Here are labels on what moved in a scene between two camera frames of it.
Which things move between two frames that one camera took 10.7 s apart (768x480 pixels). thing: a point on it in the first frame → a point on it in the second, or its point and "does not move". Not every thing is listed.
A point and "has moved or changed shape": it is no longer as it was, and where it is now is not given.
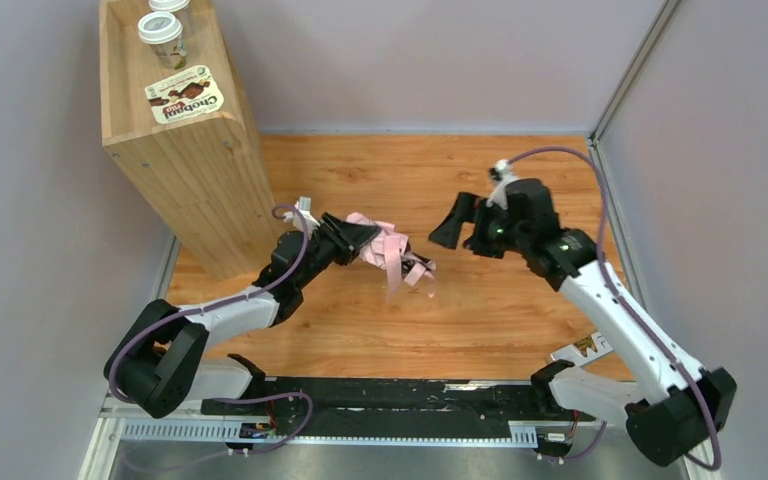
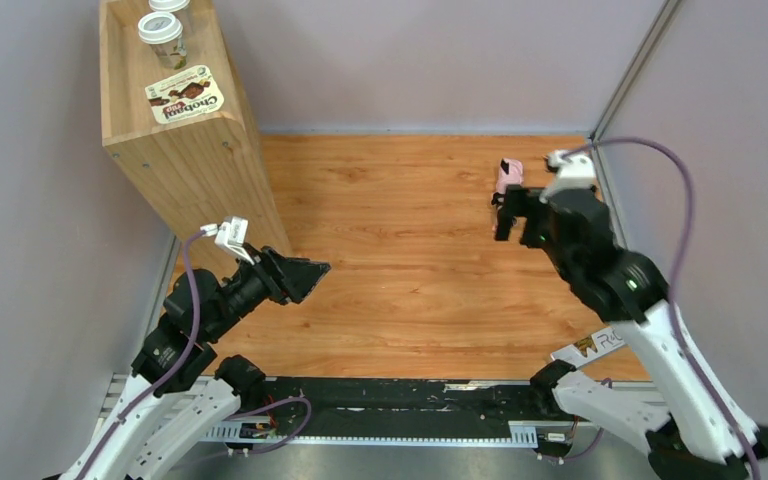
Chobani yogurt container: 185,94 does not move
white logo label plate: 584,351 does not move
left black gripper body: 331,237 → 272,275
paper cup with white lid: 164,33 does not move
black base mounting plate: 398,407 does not move
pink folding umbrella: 389,250 has moved or changed shape
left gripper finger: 353,236 → 301,276
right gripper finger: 447,233 → 512,205
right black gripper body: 479,225 → 530,216
